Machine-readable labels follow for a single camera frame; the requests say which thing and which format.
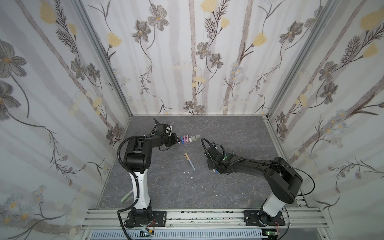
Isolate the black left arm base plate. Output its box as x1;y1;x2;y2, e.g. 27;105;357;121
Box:
124;210;168;229

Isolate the aluminium front rail frame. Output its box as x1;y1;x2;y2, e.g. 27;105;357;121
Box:
81;208;335;240

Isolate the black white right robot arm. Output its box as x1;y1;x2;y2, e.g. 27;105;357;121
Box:
203;144;303;227

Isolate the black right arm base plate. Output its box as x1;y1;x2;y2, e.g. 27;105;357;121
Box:
243;211;286;228

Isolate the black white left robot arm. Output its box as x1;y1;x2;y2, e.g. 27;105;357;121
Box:
123;121;179;226

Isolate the white slotted cable duct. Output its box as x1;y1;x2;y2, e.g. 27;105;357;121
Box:
89;228;268;240

